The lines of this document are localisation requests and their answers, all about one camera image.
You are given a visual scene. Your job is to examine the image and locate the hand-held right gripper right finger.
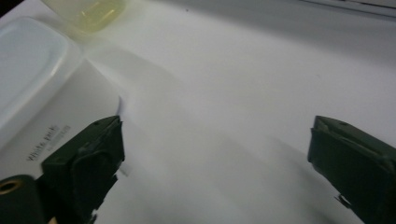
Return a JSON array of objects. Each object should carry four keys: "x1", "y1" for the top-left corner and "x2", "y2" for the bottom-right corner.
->
[{"x1": 307, "y1": 115, "x2": 396, "y2": 224}]

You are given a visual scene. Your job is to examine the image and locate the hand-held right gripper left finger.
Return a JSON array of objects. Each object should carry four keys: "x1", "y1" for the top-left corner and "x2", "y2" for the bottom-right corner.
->
[{"x1": 41, "y1": 115, "x2": 126, "y2": 224}]

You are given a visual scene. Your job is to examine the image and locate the white lidded storage box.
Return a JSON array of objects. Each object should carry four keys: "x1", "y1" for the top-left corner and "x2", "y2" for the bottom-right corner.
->
[{"x1": 0, "y1": 17, "x2": 126, "y2": 180}]

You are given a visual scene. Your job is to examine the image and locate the yellow-green translucent plastic bowl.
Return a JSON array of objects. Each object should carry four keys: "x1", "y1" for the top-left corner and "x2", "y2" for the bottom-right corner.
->
[{"x1": 41, "y1": 0, "x2": 129, "y2": 34}]

